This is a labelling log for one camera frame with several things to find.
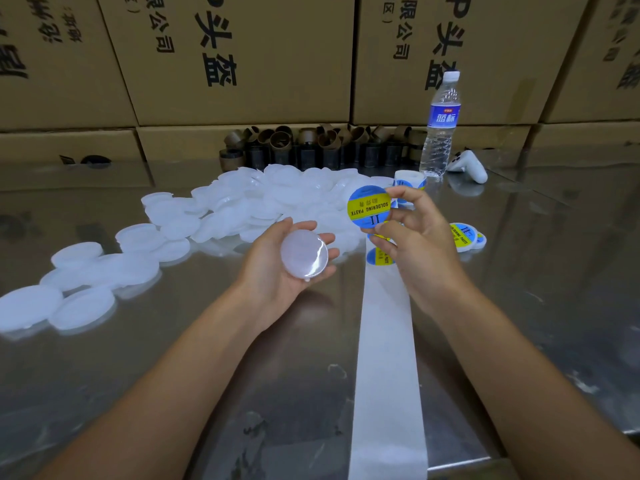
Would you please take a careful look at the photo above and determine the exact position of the person's left hand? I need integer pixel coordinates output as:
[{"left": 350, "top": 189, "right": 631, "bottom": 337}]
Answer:
[{"left": 232, "top": 217, "right": 341, "bottom": 331}]

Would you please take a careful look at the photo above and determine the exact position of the person's right hand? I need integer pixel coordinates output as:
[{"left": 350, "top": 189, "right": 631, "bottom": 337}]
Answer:
[{"left": 368, "top": 187, "right": 471, "bottom": 316}]

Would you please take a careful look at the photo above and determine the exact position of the blue yellow round sticker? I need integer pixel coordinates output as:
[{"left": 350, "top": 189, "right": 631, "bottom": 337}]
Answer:
[{"left": 347, "top": 185, "right": 393, "bottom": 231}]

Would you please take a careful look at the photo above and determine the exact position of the pile of white plastic lids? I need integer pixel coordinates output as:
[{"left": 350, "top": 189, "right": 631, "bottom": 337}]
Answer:
[{"left": 0, "top": 165, "right": 396, "bottom": 336}]

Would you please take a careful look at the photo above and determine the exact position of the sticker roll with backing strip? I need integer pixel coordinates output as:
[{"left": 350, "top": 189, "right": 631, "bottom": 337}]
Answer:
[{"left": 347, "top": 169, "right": 429, "bottom": 480}]

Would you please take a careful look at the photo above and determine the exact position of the person's left forearm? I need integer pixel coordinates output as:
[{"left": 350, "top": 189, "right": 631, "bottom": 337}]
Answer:
[{"left": 35, "top": 295, "right": 271, "bottom": 480}]

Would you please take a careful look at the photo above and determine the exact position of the person's right forearm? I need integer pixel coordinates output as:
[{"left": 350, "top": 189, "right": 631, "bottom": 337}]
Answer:
[{"left": 438, "top": 289, "right": 640, "bottom": 480}]

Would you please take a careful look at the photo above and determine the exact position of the white handheld controller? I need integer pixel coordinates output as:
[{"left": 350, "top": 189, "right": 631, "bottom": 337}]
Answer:
[{"left": 446, "top": 149, "right": 489, "bottom": 185}]

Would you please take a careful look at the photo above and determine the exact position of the clear plastic water bottle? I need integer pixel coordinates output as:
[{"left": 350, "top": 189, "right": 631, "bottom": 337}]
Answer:
[{"left": 420, "top": 71, "right": 463, "bottom": 181}]

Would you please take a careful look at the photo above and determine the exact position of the row of dark cardboard tubes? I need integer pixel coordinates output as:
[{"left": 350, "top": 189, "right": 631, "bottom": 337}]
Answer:
[{"left": 220, "top": 125, "right": 431, "bottom": 173}]

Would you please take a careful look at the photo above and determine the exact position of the stack of brown cardboard boxes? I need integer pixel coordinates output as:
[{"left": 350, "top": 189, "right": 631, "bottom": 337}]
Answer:
[{"left": 0, "top": 0, "right": 640, "bottom": 161}]

